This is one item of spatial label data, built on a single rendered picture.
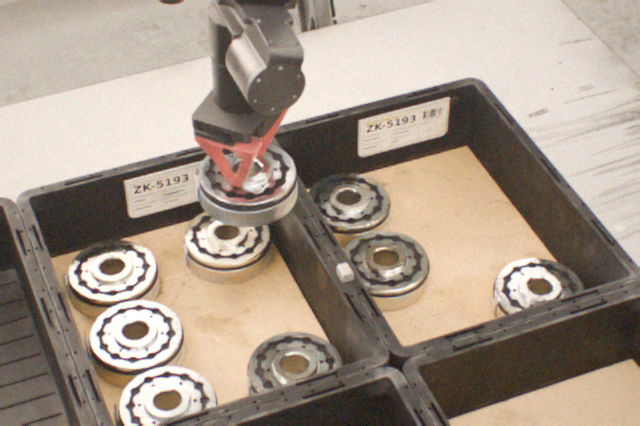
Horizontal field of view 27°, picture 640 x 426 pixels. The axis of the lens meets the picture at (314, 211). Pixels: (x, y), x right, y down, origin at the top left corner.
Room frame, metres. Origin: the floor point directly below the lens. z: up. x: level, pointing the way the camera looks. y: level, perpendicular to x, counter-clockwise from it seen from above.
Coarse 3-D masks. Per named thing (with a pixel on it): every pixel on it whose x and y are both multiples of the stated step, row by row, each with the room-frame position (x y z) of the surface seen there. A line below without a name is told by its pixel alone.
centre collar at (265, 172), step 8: (232, 160) 1.08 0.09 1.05; (240, 160) 1.08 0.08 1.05; (256, 160) 1.08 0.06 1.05; (264, 160) 1.08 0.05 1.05; (232, 168) 1.07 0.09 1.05; (264, 168) 1.07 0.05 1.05; (256, 176) 1.05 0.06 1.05; (264, 176) 1.05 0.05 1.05; (248, 184) 1.04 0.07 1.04; (256, 184) 1.04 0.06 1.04
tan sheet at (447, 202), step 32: (416, 160) 1.33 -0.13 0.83; (448, 160) 1.33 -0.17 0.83; (416, 192) 1.27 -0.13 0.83; (448, 192) 1.27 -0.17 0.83; (480, 192) 1.27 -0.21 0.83; (416, 224) 1.21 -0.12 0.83; (448, 224) 1.21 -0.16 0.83; (480, 224) 1.21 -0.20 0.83; (512, 224) 1.21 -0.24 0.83; (448, 256) 1.16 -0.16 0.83; (480, 256) 1.16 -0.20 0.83; (512, 256) 1.16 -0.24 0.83; (544, 256) 1.15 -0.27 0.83; (448, 288) 1.10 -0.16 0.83; (480, 288) 1.10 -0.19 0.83; (416, 320) 1.05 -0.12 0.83; (448, 320) 1.05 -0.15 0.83; (480, 320) 1.05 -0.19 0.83
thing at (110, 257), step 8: (104, 256) 1.12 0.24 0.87; (112, 256) 1.12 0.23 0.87; (120, 256) 1.12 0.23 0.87; (128, 256) 1.12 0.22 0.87; (96, 264) 1.11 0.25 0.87; (128, 264) 1.11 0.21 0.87; (96, 272) 1.09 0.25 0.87; (128, 272) 1.09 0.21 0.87; (96, 280) 1.08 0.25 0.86; (104, 280) 1.08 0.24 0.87; (112, 280) 1.08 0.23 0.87; (120, 280) 1.08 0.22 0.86
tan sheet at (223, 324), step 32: (64, 256) 1.16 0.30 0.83; (160, 256) 1.16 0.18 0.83; (64, 288) 1.10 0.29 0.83; (160, 288) 1.10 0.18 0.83; (192, 288) 1.10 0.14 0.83; (224, 288) 1.10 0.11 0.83; (256, 288) 1.10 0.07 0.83; (288, 288) 1.10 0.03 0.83; (96, 320) 1.05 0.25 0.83; (192, 320) 1.05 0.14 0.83; (224, 320) 1.05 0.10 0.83; (256, 320) 1.05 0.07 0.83; (288, 320) 1.05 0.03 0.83; (192, 352) 1.00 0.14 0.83; (224, 352) 1.00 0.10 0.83; (224, 384) 0.96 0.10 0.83
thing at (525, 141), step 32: (416, 96) 1.34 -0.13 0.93; (288, 128) 1.28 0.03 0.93; (512, 128) 1.27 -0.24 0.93; (544, 160) 1.21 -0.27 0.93; (320, 224) 1.10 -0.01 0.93; (352, 288) 1.01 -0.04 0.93; (608, 288) 1.00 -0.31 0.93; (384, 320) 0.96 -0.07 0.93; (512, 320) 0.96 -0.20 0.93; (416, 352) 0.91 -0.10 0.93
